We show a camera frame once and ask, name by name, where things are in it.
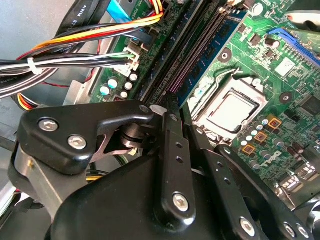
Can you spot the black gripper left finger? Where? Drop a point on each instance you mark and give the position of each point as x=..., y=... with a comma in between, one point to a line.
x=75, y=117

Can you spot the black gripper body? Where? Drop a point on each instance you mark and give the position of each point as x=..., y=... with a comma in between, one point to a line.
x=120, y=205

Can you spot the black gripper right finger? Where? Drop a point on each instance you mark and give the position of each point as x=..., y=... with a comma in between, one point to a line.
x=225, y=175

